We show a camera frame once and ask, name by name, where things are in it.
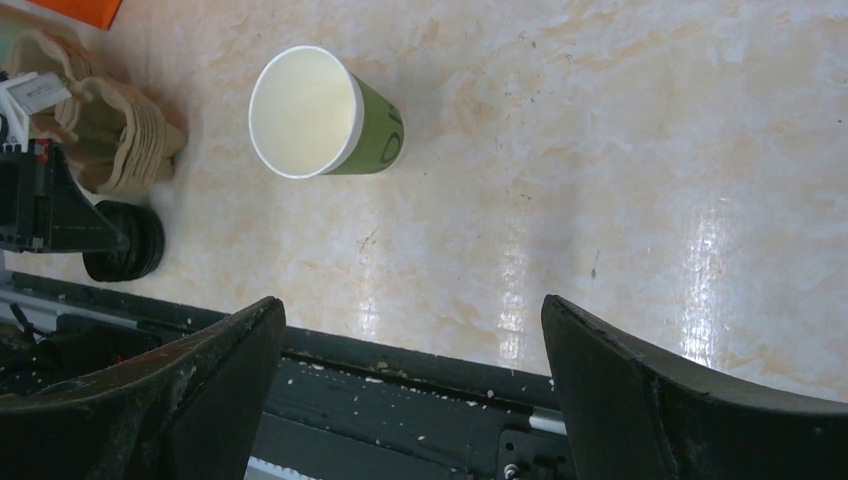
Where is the green paper coffee cup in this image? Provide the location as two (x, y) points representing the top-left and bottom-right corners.
(248, 45), (405, 180)

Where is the stack of black cup lids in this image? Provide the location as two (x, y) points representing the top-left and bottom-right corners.
(82, 200), (166, 283)

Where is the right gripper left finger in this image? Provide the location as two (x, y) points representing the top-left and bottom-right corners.
(1, 297), (286, 479)

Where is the orange paper bag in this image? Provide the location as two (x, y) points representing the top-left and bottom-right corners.
(29, 0), (123, 30)

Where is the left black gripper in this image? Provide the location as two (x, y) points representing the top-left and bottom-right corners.
(1, 72), (125, 253)

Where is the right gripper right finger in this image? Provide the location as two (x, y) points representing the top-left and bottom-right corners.
(541, 295), (847, 479)

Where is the brown cardboard cup carrier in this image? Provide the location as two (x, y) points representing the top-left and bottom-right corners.
(4, 29), (187, 196)

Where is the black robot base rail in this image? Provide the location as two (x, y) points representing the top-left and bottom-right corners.
(245, 326), (575, 479)

